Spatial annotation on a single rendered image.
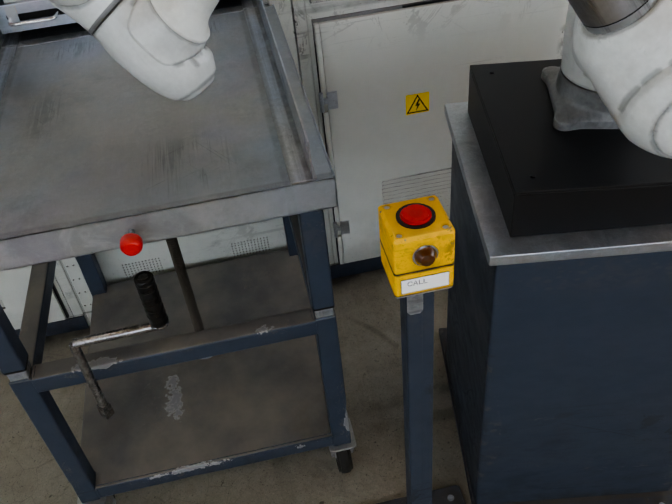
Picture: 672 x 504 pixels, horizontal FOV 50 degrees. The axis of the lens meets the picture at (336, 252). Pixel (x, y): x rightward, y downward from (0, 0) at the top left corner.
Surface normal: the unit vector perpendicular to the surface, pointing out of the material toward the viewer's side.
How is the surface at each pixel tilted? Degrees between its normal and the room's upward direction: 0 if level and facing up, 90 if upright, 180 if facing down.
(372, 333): 0
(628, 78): 89
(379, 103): 90
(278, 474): 0
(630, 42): 67
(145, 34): 75
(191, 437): 0
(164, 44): 82
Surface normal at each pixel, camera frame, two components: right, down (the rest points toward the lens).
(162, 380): -0.08, -0.75
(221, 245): 0.20, 0.63
